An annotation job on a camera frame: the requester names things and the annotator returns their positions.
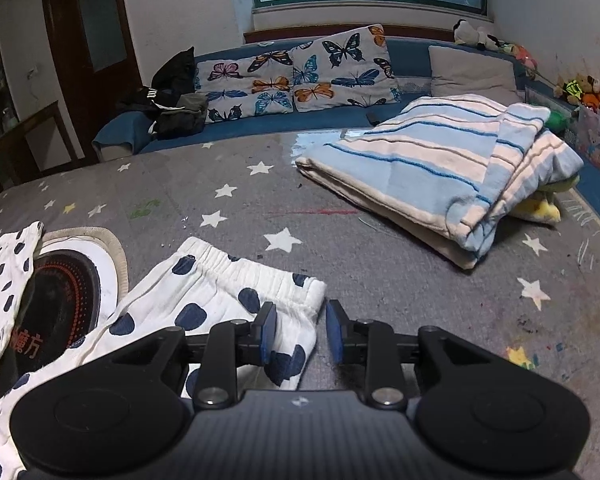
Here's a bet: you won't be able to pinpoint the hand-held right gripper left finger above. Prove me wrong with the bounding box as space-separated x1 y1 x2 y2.
100 301 278 408

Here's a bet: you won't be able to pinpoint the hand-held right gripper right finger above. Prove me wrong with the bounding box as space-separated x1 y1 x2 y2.
325 299 491 408

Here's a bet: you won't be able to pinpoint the white polka dot pants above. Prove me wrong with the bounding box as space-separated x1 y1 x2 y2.
0 237 328 480

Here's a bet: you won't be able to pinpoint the white polka dot shirt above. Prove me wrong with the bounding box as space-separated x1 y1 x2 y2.
0 222 45 406

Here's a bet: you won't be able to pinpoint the black clothes with white stripes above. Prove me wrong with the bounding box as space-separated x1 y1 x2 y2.
116 87 206 140

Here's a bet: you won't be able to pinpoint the grey star print tablecloth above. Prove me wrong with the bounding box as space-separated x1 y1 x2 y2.
0 127 600 480

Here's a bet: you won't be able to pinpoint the striped folded blanket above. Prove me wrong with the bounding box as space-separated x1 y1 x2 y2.
295 94 585 271

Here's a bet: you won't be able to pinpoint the round black induction cooktop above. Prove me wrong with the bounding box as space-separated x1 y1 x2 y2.
0 227 128 401

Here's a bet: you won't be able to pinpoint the yellow cloth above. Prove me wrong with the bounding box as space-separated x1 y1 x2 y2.
510 175 581 225

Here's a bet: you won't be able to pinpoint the olive cloth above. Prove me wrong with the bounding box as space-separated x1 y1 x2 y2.
176 92 208 116

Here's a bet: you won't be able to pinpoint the blue sofa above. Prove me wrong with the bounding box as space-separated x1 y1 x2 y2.
91 37 600 241

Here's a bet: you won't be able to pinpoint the butterfly print pillow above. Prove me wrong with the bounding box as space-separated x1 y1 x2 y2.
290 24 401 113
195 42 298 123

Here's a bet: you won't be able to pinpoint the grey pillow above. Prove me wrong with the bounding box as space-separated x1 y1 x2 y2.
427 45 521 106

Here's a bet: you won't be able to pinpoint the wooden chair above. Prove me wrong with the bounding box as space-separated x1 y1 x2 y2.
0 100 83 196

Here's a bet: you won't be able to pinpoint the green toy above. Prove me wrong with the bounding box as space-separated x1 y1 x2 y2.
547 110 573 133

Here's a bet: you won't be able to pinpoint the dark wooden door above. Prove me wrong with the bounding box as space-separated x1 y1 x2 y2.
39 0 143 163

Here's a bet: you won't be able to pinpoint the clear plastic box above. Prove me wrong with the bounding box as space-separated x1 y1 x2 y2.
575 105 600 171

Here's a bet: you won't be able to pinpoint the panda plush toy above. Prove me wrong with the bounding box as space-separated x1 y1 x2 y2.
454 19 501 51

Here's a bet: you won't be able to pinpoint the pink plush toys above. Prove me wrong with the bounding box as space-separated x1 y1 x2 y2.
500 42 538 68

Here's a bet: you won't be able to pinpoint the green and orange plush toys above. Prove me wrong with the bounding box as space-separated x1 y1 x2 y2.
555 74 600 108

